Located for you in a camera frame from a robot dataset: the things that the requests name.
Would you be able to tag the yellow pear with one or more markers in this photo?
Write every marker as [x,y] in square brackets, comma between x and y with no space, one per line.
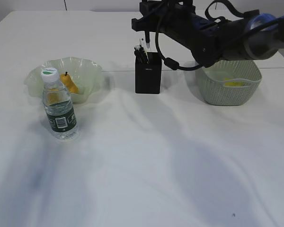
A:
[68,82]

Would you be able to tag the clear water bottle green label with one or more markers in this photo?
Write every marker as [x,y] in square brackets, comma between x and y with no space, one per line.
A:
[58,105]

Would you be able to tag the green woven plastic basket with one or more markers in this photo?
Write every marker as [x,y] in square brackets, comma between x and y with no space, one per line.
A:
[210,82]

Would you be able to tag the green ruffled glass plate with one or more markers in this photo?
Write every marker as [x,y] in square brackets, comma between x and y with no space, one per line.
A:
[86,74]

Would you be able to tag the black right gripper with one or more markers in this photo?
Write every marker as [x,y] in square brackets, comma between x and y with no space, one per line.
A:
[177,23]

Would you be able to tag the yellow waste paper wrapper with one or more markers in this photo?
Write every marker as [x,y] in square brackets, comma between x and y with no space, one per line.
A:
[228,82]

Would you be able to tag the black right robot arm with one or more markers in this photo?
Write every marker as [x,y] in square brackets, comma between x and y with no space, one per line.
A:
[252,36]

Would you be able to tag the black square pen holder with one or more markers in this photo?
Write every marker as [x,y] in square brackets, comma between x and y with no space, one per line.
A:
[148,76]

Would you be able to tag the clear plastic ruler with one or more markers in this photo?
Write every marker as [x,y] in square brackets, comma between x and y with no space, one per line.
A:
[142,45]

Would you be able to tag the black pen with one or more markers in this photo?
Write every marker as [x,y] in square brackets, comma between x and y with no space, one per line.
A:
[147,39]
[143,54]
[138,55]

